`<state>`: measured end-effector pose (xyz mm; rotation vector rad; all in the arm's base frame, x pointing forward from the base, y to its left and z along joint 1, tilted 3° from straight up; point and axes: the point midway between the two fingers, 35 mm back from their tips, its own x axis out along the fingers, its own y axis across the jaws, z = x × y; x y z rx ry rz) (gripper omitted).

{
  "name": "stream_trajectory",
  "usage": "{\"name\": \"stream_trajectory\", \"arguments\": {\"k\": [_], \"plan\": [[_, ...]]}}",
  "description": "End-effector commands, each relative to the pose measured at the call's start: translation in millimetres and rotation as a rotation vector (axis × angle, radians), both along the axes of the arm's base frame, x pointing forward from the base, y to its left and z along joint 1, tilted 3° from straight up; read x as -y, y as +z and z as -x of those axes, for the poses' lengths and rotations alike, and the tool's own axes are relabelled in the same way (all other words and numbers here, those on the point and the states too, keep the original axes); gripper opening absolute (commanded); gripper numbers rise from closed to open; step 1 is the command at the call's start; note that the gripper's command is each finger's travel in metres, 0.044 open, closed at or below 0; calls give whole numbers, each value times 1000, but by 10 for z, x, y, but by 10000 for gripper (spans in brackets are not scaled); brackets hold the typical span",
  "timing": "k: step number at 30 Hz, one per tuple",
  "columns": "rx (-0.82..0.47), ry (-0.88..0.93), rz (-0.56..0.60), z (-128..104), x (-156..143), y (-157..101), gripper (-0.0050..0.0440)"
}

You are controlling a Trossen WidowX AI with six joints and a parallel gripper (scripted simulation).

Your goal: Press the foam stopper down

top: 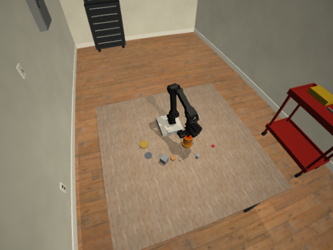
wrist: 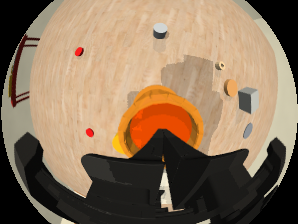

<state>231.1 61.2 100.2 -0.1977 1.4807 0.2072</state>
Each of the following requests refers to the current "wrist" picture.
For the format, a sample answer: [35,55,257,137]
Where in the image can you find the orange flat disc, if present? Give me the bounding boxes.
[224,79,238,97]

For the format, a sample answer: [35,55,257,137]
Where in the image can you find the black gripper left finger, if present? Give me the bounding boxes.
[81,128,165,205]

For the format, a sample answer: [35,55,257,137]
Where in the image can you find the grey cylinder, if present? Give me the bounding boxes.
[153,23,168,39]

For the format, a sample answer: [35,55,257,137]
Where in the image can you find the short yellow cylinder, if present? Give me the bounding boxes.
[112,133,124,154]

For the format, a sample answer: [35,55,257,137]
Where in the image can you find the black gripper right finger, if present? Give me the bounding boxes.
[163,129,249,210]

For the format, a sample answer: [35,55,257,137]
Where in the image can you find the grey flat disc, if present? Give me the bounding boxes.
[243,123,253,139]

